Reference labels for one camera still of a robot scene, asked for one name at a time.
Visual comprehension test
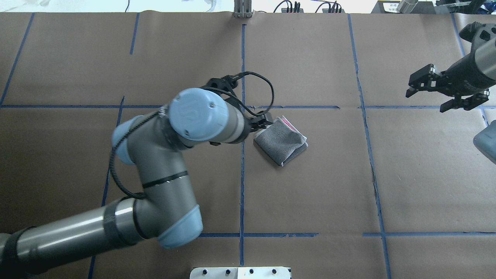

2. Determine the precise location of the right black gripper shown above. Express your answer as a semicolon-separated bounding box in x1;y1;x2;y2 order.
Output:
405;64;490;113

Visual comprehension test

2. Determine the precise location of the small metal cup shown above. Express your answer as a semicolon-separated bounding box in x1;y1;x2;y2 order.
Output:
396;0;419;14

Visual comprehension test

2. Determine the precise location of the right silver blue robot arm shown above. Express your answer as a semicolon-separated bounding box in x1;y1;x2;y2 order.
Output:
405;21;496;113

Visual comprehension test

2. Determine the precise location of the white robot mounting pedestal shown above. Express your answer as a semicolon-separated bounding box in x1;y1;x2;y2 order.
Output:
189;266;292;279

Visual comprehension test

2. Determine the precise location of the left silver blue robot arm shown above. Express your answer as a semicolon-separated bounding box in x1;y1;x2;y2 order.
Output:
1;71;273;279

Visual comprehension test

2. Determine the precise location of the black box under cup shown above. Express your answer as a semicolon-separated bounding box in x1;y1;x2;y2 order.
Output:
371;0;436;14

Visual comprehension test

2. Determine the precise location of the aluminium frame post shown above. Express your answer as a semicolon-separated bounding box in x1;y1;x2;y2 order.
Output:
233;0;253;18

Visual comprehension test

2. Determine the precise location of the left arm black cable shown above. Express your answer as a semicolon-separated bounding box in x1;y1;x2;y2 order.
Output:
108;71;275;200

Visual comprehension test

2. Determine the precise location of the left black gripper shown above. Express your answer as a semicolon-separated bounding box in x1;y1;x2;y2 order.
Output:
204;76;274;146

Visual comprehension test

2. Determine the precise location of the pink towel with white edge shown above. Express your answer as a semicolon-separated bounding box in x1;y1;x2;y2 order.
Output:
254;115;308;167

